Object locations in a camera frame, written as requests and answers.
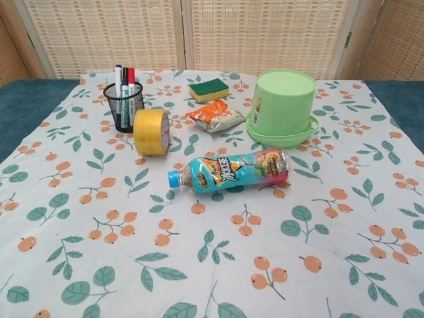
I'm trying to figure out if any red capped marker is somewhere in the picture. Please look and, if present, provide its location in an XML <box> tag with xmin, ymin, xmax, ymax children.
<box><xmin>127</xmin><ymin>67</ymin><xmax>137</xmax><ymax>129</ymax></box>

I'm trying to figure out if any black mesh pen holder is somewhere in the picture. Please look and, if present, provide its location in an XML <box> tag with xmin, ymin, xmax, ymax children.
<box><xmin>103</xmin><ymin>81</ymin><xmax>145</xmax><ymax>134</ymax></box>

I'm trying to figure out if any black cap marker pen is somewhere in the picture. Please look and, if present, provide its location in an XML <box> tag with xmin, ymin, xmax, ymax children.
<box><xmin>121</xmin><ymin>67</ymin><xmax>131</xmax><ymax>129</ymax></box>

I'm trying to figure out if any blue capped marker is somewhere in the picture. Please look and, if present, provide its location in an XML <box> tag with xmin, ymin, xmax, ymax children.
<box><xmin>114</xmin><ymin>64</ymin><xmax>124</xmax><ymax>127</ymax></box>

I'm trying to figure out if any teal label drink bottle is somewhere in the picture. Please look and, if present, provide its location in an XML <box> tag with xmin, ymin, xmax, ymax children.
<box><xmin>167</xmin><ymin>147</ymin><xmax>292</xmax><ymax>193</ymax></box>

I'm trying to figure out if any orange white snack bag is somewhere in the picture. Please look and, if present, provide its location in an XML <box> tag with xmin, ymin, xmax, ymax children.
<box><xmin>184</xmin><ymin>98</ymin><xmax>243</xmax><ymax>134</ymax></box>

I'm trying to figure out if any yellow tape roll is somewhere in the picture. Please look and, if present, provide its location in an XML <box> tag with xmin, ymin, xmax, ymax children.
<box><xmin>132</xmin><ymin>108</ymin><xmax>171</xmax><ymax>156</ymax></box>

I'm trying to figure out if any green yellow sponge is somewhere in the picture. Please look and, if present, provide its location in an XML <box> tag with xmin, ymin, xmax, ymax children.
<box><xmin>188</xmin><ymin>78</ymin><xmax>230</xmax><ymax>103</ymax></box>

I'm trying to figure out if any floral print tablecloth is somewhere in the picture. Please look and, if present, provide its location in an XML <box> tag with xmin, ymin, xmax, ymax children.
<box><xmin>0</xmin><ymin>68</ymin><xmax>424</xmax><ymax>318</ymax></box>

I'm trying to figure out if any light green plastic bucket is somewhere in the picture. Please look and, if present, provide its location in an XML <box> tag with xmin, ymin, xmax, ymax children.
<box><xmin>245</xmin><ymin>69</ymin><xmax>321</xmax><ymax>149</ymax></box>

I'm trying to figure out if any woven folding screen panel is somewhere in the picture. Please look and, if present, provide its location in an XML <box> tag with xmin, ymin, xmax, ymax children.
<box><xmin>180</xmin><ymin>0</ymin><xmax>352</xmax><ymax>81</ymax></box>
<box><xmin>337</xmin><ymin>0</ymin><xmax>424</xmax><ymax>82</ymax></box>
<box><xmin>15</xmin><ymin>0</ymin><xmax>187</xmax><ymax>81</ymax></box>
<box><xmin>0</xmin><ymin>0</ymin><xmax>46</xmax><ymax>87</ymax></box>

